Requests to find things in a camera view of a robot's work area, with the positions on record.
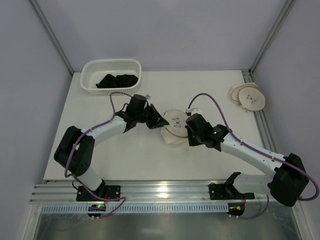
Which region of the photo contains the right aluminium side rail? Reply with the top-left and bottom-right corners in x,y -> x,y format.
241,69 -> 282,168

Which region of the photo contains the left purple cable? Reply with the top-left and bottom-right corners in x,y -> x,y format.
64,92 -> 136,223

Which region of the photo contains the aluminium front rail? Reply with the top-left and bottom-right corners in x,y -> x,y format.
29,180 -> 305,205

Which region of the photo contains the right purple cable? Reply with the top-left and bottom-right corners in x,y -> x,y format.
187,93 -> 320,221

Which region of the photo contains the purple cable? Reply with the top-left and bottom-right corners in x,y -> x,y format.
187,93 -> 320,221
64,92 -> 136,223

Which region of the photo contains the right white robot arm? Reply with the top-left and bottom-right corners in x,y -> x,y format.
185,113 -> 309,207

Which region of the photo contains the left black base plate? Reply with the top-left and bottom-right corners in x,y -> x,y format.
76,183 -> 121,202

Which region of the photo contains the left aluminium frame post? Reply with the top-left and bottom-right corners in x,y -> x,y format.
28,0 -> 75,76

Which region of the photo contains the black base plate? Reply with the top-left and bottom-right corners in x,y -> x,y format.
76,183 -> 121,202
208,183 -> 255,200

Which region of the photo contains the aluminium frame post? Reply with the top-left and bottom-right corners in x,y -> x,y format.
28,0 -> 75,76
249,0 -> 296,75

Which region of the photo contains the controller board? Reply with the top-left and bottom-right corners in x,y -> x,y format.
87,203 -> 106,218
227,204 -> 245,218

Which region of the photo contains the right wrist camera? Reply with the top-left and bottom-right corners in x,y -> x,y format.
185,107 -> 202,116

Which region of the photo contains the white mesh laundry bag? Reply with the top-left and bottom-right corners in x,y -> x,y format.
160,109 -> 188,147

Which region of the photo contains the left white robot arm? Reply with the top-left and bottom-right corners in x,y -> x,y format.
53,94 -> 169,202

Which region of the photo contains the right aluminium frame post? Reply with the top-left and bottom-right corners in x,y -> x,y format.
249,0 -> 296,75

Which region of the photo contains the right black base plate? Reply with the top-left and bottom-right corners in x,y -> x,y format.
208,183 -> 255,200

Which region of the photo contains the right controller board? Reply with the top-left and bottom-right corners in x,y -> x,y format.
227,204 -> 245,218

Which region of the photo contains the white plastic basket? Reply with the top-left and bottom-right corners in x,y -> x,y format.
79,59 -> 142,96

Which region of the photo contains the slotted grey cable duct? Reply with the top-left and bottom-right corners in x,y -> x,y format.
40,202 -> 229,214

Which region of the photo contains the black bra in basket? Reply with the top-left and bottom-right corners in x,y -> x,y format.
96,74 -> 138,89

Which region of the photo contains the left controller board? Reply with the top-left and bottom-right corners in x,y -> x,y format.
87,203 -> 106,218

